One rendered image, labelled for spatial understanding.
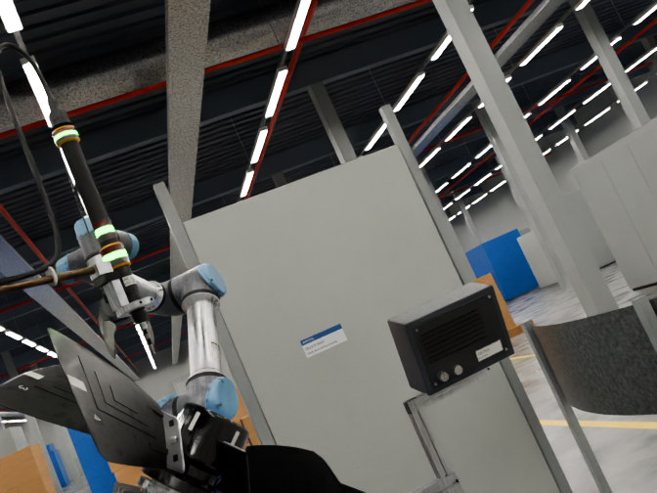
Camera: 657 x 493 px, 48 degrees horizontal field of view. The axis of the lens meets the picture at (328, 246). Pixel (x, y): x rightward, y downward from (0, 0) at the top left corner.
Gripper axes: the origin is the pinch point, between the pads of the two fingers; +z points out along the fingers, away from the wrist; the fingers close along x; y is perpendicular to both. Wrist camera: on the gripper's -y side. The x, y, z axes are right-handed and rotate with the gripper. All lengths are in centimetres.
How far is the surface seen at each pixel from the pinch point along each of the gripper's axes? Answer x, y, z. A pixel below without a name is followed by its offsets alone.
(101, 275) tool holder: 0.7, -49.7, -3.4
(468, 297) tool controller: -79, -13, 20
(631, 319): -162, 52, 42
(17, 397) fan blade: 20, -49, 12
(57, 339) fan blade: 8, -77, 12
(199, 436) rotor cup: -5, -58, 30
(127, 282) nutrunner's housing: -3.2, -47.6, -1.3
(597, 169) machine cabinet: -755, 790, -178
